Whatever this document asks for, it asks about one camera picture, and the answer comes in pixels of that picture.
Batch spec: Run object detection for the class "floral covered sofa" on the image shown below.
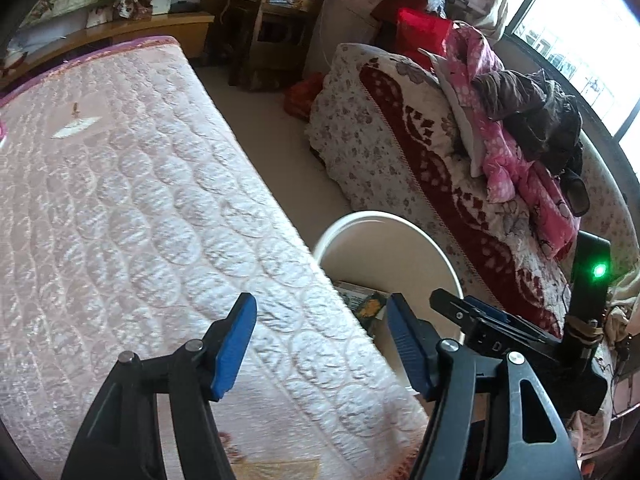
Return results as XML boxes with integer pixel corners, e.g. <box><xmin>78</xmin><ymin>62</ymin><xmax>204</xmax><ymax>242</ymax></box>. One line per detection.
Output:
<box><xmin>305</xmin><ymin>42</ymin><xmax>640</xmax><ymax>461</ymax></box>

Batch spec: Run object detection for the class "green and white carton box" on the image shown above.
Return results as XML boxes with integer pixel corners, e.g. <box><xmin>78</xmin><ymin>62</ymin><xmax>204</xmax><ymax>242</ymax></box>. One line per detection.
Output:
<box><xmin>332</xmin><ymin>280</ymin><xmax>397</xmax><ymax>337</ymax></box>

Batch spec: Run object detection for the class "dark brown garment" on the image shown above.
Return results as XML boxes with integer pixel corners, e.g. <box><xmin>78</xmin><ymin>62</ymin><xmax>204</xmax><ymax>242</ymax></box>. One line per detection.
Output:
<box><xmin>472</xmin><ymin>69</ymin><xmax>584</xmax><ymax>177</ymax></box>

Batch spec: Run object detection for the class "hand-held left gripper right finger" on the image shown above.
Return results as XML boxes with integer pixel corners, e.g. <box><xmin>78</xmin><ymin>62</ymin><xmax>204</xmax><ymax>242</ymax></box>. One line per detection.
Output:
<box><xmin>386</xmin><ymin>293</ymin><xmax>584</xmax><ymax>480</ymax></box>

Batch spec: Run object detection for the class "wooden shelf rack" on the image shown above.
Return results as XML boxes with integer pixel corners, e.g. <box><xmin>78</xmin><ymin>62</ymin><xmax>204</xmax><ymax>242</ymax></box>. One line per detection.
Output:
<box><xmin>220</xmin><ymin>0</ymin><xmax>341</xmax><ymax>92</ymax></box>

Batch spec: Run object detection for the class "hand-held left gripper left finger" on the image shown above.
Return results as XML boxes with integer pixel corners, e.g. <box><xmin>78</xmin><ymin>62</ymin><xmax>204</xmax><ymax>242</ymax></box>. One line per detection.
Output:
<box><xmin>60</xmin><ymin>292</ymin><xmax>259</xmax><ymax>480</ymax></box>

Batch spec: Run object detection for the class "red bag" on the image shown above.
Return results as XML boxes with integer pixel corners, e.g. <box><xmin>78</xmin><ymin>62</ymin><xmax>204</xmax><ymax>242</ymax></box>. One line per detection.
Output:
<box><xmin>397</xmin><ymin>7</ymin><xmax>454</xmax><ymax>57</ymax></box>

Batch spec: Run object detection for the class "pink quilted mattress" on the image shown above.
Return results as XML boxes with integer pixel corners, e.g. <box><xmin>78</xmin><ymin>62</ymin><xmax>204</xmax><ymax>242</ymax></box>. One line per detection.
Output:
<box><xmin>0</xmin><ymin>36</ymin><xmax>431</xmax><ymax>480</ymax></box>

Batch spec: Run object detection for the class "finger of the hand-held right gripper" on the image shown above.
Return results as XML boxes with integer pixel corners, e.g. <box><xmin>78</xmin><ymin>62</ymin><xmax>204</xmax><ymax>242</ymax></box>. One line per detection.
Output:
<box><xmin>467</xmin><ymin>295</ymin><xmax>562</xmax><ymax>342</ymax></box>
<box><xmin>430</xmin><ymin>288</ymin><xmax>564</xmax><ymax>374</ymax></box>

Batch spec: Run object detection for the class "red cloth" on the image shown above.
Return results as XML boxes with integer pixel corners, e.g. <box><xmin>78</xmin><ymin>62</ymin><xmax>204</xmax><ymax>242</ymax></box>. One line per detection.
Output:
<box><xmin>284</xmin><ymin>72</ymin><xmax>326</xmax><ymax>122</ymax></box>

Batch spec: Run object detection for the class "red patterned blanket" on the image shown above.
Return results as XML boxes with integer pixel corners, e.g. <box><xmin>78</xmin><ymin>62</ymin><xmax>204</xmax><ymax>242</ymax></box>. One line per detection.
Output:
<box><xmin>357</xmin><ymin>55</ymin><xmax>574</xmax><ymax>339</ymax></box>

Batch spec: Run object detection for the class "white bucket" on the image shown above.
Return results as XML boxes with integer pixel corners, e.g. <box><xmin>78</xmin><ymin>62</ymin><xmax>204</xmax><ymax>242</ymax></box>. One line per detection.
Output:
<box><xmin>314</xmin><ymin>211</ymin><xmax>465</xmax><ymax>387</ymax></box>

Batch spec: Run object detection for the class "black round object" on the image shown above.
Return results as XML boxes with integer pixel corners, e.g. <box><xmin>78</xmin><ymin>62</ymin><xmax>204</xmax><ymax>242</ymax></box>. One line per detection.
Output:
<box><xmin>560</xmin><ymin>169</ymin><xmax>591</xmax><ymax>219</ymax></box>

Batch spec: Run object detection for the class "pink patterned garment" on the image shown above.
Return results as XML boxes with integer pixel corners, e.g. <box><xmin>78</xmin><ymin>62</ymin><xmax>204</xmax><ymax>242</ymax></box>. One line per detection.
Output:
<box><xmin>432</xmin><ymin>25</ymin><xmax>576</xmax><ymax>262</ymax></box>

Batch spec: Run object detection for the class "wooden headboard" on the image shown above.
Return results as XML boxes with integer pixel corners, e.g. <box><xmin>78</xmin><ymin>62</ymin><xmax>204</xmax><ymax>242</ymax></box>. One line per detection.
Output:
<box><xmin>0</xmin><ymin>12</ymin><xmax>216</xmax><ymax>92</ymax></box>

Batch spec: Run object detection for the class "white mattress label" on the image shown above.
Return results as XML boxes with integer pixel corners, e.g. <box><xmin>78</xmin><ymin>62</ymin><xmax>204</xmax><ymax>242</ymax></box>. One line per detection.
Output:
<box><xmin>50</xmin><ymin>117</ymin><xmax>101</xmax><ymax>140</ymax></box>

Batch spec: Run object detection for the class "window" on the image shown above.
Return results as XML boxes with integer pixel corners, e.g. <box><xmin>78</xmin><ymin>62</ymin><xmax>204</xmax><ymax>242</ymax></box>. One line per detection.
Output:
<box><xmin>505</xmin><ymin>0</ymin><xmax>640</xmax><ymax>142</ymax></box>

